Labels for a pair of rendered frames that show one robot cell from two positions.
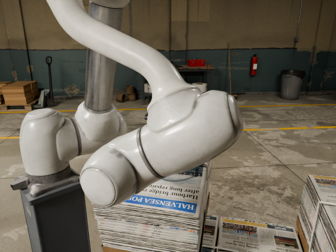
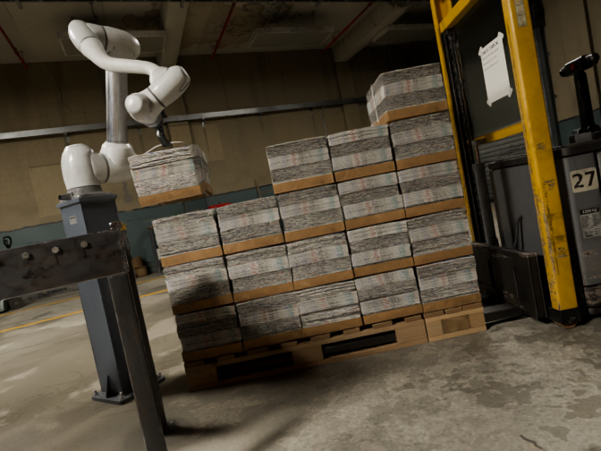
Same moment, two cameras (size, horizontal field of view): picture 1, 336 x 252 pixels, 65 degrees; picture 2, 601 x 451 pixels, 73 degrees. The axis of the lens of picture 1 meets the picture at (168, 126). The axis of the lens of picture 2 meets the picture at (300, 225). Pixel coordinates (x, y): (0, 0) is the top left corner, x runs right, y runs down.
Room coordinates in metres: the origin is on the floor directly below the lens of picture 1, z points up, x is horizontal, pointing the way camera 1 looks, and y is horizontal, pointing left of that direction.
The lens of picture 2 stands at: (-1.36, 0.02, 0.77)
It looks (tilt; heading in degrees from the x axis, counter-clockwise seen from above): 3 degrees down; 344
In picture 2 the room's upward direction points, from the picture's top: 11 degrees counter-clockwise
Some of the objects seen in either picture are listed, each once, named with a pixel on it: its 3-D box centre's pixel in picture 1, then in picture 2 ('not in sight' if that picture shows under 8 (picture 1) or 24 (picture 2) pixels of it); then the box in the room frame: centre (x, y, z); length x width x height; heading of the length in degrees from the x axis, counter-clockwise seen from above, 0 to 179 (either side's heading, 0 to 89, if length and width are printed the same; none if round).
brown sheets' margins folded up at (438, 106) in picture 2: not in sight; (421, 207); (0.49, -1.15, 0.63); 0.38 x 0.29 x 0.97; 166
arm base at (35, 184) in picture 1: (43, 174); (81, 193); (0.89, 0.47, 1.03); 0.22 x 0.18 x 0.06; 132
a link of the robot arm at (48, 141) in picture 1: (46, 138); (81, 166); (0.91, 0.45, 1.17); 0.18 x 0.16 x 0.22; 126
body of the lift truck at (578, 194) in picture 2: not in sight; (578, 220); (0.29, -1.94, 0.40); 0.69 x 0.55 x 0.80; 166
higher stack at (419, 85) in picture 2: not in sight; (421, 204); (0.49, -1.16, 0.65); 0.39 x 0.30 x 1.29; 166
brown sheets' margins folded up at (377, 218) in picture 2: not in sight; (292, 278); (0.66, -0.45, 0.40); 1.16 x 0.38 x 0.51; 76
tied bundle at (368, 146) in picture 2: not in sight; (354, 157); (0.56, -0.87, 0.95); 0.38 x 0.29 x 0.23; 166
